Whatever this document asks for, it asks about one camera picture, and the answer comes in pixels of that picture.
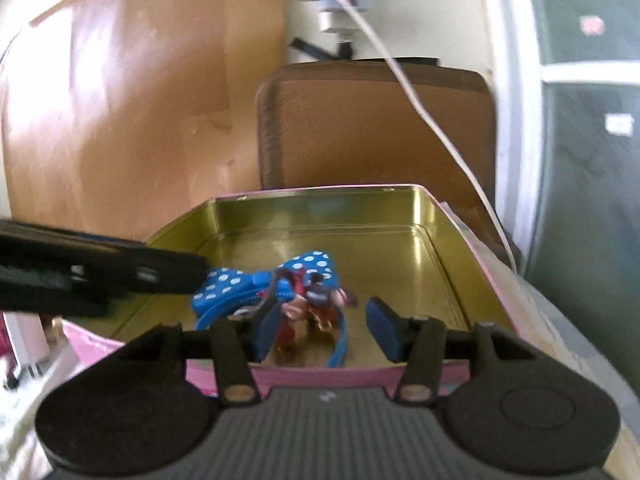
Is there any blue polka dot bow headband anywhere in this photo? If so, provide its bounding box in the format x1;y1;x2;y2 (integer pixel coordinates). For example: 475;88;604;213
192;248;352;369

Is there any pink tin box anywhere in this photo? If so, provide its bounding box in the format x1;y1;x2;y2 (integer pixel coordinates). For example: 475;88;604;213
61;183;522;402

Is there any white charging cable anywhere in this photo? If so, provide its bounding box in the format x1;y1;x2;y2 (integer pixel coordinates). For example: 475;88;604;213
316;0;518;272

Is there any wooden headboard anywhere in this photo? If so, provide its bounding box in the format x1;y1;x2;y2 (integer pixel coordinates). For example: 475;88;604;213
0;0;290;257

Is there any green floor mat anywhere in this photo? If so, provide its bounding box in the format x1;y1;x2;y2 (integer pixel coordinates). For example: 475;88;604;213
520;0;640;311

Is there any brown woven chair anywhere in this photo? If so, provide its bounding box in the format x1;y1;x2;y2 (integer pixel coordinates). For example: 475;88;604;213
254;59;522;267

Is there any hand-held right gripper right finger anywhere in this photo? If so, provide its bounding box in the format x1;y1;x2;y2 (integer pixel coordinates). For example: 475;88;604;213
365;297;540;407

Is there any small red doll figure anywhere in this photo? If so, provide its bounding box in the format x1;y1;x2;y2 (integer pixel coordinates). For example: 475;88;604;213
276;267;360;357

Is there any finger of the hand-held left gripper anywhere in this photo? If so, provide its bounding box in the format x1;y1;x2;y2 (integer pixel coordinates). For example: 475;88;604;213
0;218;210;319

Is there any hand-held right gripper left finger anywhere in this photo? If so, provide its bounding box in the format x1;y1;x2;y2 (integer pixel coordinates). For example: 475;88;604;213
120;299;282;409

